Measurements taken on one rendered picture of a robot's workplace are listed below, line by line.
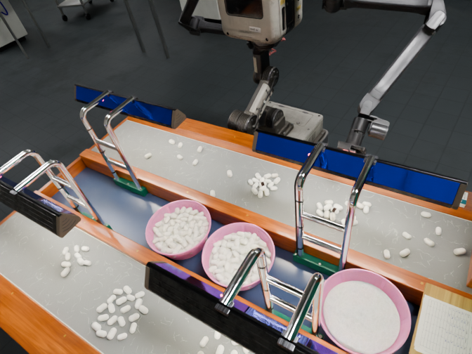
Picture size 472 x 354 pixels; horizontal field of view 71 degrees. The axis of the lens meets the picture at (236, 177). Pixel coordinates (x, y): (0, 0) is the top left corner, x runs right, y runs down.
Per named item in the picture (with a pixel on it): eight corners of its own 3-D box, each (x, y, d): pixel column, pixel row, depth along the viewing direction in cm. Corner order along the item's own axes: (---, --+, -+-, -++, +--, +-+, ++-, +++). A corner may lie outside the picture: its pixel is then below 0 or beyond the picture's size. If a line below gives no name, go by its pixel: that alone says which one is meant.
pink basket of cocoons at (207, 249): (215, 234, 138) (210, 220, 132) (279, 238, 132) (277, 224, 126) (199, 296, 121) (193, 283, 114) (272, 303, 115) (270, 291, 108)
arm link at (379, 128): (361, 105, 131) (364, 98, 123) (391, 112, 129) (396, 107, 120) (351, 133, 132) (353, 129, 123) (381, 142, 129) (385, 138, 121)
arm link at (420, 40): (425, 22, 128) (435, 6, 118) (439, 29, 127) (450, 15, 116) (353, 112, 133) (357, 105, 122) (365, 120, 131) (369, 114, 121)
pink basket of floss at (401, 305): (304, 292, 116) (304, 279, 109) (377, 273, 117) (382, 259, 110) (335, 377, 97) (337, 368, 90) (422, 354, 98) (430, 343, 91)
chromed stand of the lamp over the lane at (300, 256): (312, 223, 135) (315, 138, 103) (362, 241, 126) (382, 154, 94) (293, 260, 125) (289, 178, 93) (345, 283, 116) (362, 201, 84)
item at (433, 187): (262, 138, 120) (260, 121, 115) (461, 190, 92) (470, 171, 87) (251, 152, 116) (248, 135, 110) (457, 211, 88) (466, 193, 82)
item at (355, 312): (336, 276, 117) (337, 268, 113) (404, 305, 107) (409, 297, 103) (312, 335, 105) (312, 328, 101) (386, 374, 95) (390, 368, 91)
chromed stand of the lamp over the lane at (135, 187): (140, 160, 179) (105, 87, 147) (168, 171, 170) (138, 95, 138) (116, 185, 168) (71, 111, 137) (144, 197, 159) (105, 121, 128)
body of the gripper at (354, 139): (363, 152, 122) (370, 133, 122) (336, 145, 126) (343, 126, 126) (364, 155, 128) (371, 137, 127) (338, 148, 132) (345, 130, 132)
